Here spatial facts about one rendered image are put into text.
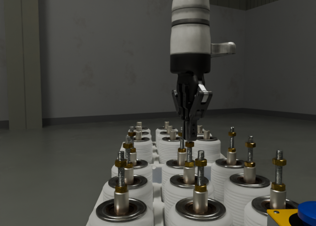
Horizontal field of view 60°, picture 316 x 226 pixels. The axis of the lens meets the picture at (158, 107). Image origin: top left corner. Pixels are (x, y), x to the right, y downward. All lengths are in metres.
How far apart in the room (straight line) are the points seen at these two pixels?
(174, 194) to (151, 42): 3.19
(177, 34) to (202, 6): 0.06
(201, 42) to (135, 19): 3.11
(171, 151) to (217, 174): 0.29
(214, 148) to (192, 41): 0.52
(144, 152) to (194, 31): 0.52
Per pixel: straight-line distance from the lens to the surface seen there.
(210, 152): 0.94
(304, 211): 0.28
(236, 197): 0.55
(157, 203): 0.63
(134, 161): 0.65
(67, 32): 3.30
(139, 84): 3.52
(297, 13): 4.12
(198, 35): 0.49
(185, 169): 0.54
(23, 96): 3.04
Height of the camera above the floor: 0.44
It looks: 5 degrees down
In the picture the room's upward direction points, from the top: straight up
